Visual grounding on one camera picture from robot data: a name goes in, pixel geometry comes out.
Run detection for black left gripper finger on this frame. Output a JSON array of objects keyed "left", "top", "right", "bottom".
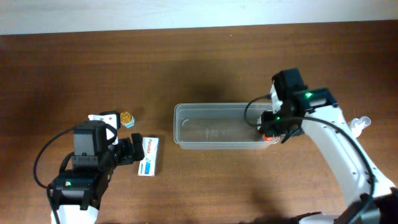
[
  {"left": 88, "top": 111, "right": 120, "bottom": 144},
  {"left": 131, "top": 133, "right": 145, "bottom": 161}
]

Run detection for orange bottle white cap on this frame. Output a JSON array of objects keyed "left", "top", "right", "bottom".
[{"left": 261, "top": 134, "right": 275, "bottom": 142}]

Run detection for white calamine lotion bottle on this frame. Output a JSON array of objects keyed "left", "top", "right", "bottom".
[{"left": 348, "top": 116, "right": 371, "bottom": 138}]

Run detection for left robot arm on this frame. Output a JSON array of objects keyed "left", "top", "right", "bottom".
[{"left": 47, "top": 111, "right": 144, "bottom": 223}]

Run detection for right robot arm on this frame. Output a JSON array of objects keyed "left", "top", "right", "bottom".
[{"left": 258, "top": 87, "right": 397, "bottom": 223}]

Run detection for clear plastic container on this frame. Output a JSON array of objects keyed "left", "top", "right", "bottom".
[{"left": 174, "top": 103, "right": 280, "bottom": 149}]

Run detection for gold-lid balm jar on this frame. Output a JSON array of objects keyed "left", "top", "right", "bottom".
[{"left": 120, "top": 111, "right": 135, "bottom": 128}]

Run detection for white Panadol box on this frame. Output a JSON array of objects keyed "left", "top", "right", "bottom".
[{"left": 137, "top": 137, "right": 159, "bottom": 177}]

